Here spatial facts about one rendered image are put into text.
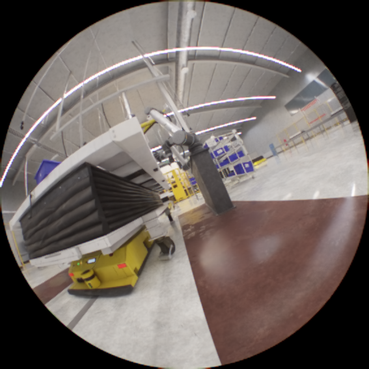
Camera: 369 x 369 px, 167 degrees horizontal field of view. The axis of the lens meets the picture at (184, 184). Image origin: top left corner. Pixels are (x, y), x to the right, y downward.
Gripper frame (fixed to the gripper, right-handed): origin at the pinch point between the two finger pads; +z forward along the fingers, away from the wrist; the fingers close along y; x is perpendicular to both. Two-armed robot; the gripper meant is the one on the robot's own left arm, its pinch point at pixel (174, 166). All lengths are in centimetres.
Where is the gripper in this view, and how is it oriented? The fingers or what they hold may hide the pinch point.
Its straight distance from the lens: 185.5
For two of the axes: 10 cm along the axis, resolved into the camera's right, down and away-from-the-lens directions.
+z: 4.1, 9.1, -0.7
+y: 9.1, -4.1, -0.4
